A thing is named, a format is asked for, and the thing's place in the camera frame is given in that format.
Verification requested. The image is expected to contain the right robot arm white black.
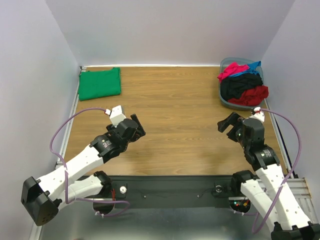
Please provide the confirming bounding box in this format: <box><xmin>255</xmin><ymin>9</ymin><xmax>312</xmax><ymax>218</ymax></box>
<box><xmin>217</xmin><ymin>107</ymin><xmax>320</xmax><ymax>240</ymax></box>

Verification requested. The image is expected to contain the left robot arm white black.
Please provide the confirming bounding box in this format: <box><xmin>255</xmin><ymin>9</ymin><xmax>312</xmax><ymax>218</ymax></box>
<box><xmin>21</xmin><ymin>113</ymin><xmax>146</xmax><ymax>226</ymax></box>

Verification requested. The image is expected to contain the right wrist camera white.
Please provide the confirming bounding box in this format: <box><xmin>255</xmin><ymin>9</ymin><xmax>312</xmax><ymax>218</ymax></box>
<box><xmin>250</xmin><ymin>106</ymin><xmax>265</xmax><ymax>123</ymax></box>

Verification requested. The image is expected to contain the black t shirt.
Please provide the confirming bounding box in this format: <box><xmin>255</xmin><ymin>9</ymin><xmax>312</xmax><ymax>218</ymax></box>
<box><xmin>220</xmin><ymin>73</ymin><xmax>264</xmax><ymax>101</ymax></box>

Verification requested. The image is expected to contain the aluminium frame rail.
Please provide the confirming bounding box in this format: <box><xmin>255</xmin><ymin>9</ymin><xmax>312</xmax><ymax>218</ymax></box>
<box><xmin>55</xmin><ymin>66</ymin><xmax>87</xmax><ymax>169</ymax></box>

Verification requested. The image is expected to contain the pink t shirt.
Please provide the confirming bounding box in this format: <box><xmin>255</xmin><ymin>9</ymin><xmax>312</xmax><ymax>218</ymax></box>
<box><xmin>217</xmin><ymin>62</ymin><xmax>250</xmax><ymax>83</ymax></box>

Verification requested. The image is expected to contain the grey plastic bin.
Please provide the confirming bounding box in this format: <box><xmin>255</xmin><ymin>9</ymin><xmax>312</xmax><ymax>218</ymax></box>
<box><xmin>218</xmin><ymin>57</ymin><xmax>264</xmax><ymax>111</ymax></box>

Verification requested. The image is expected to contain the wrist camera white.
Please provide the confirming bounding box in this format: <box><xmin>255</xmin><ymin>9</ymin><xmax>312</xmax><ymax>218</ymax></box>
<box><xmin>250</xmin><ymin>106</ymin><xmax>265</xmax><ymax>123</ymax></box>
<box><xmin>109</xmin><ymin>105</ymin><xmax>126</xmax><ymax>127</ymax></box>

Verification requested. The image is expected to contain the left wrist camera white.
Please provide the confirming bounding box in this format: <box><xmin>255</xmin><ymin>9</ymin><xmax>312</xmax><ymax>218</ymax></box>
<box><xmin>109</xmin><ymin>105</ymin><xmax>126</xmax><ymax>127</ymax></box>

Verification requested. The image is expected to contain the blue t shirt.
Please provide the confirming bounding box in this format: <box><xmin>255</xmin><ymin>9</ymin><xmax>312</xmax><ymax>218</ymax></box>
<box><xmin>230</xmin><ymin>61</ymin><xmax>261</xmax><ymax>77</ymax></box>

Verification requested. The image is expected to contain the red t shirt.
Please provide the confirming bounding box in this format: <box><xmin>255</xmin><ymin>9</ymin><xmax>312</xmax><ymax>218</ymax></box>
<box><xmin>228</xmin><ymin>85</ymin><xmax>269</xmax><ymax>107</ymax></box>

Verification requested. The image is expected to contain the folded green t shirt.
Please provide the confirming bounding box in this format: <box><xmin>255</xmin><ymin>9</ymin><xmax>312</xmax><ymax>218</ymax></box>
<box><xmin>78</xmin><ymin>67</ymin><xmax>122</xmax><ymax>101</ymax></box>

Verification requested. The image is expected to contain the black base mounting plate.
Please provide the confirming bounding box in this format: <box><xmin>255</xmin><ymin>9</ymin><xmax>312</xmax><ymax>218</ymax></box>
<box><xmin>96</xmin><ymin>175</ymin><xmax>244</xmax><ymax>209</ymax></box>

